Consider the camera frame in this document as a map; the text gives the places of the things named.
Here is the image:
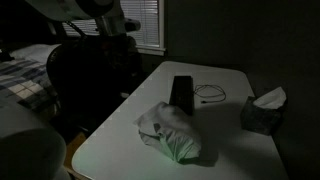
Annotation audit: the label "white window frame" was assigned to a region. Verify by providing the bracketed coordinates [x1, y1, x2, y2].
[134, 0, 167, 57]

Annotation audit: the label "plaid bed blanket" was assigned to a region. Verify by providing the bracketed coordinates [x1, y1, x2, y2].
[0, 59, 59, 113]

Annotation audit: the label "thin black cable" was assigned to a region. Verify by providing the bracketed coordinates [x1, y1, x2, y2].
[193, 84, 227, 104]

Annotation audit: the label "white cloth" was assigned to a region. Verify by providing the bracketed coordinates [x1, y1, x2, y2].
[133, 101, 203, 164]

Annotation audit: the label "white window blinds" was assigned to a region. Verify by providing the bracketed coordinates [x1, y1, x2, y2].
[62, 0, 160, 47]

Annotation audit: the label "black rectangular box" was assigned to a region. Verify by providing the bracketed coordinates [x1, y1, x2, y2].
[168, 75, 196, 117]

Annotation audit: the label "dark tissue box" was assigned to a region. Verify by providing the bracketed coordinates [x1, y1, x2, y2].
[239, 95, 284, 136]

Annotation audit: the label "white tissue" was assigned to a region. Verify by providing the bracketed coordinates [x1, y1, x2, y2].
[252, 86, 288, 110]

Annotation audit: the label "white pillow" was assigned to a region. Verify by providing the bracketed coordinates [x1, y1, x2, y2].
[9, 43, 62, 64]

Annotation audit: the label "black office chair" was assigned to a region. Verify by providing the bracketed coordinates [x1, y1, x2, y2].
[45, 33, 148, 134]

